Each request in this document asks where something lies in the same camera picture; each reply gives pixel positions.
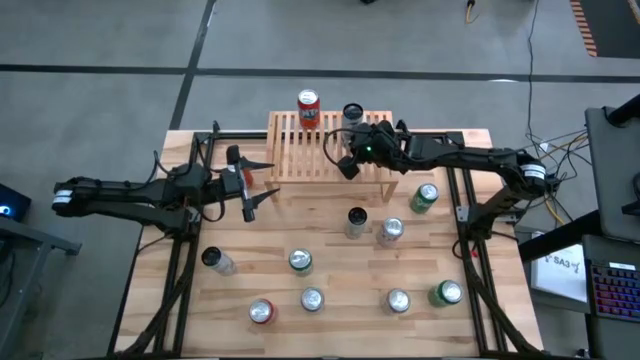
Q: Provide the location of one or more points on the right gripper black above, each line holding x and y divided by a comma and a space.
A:
377, 145

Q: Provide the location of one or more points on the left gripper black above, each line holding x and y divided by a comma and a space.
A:
232, 185

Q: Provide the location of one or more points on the Celsius Arctic Vibe can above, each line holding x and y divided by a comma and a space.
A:
352, 117

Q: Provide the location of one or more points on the green Sprite can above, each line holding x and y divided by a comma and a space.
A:
422, 200
300, 260
447, 292

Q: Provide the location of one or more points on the white Celsius slim can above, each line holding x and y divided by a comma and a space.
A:
220, 261
356, 225

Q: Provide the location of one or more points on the silver Diet Coke can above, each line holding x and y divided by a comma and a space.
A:
312, 299
398, 301
391, 230

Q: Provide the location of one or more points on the red Coke can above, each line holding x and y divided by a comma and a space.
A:
262, 311

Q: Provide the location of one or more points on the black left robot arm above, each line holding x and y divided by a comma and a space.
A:
125, 192

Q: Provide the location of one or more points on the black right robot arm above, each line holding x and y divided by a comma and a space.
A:
475, 155

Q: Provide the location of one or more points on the wooden slatted shelf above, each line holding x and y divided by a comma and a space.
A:
310, 165

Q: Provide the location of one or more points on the black table clamp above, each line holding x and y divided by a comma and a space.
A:
216, 126
401, 125

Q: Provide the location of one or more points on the black side desk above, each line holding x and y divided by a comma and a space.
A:
555, 235

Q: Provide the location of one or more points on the white SA3 paper sign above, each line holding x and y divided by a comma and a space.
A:
560, 275

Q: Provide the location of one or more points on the grey side table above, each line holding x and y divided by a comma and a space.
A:
40, 242

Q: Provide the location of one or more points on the orange striped floor tape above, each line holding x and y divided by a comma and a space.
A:
584, 30

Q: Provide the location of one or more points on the black box blue light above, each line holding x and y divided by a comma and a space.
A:
12, 200

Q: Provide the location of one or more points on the black floor mat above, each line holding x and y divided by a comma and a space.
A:
617, 30

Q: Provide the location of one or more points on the backlit laptop keyboard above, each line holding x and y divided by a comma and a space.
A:
617, 295

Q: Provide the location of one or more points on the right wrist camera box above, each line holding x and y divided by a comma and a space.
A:
349, 168

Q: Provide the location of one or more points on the black metal table frame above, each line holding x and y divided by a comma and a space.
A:
230, 135

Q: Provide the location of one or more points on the grey metal bracket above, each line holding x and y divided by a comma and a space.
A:
462, 213

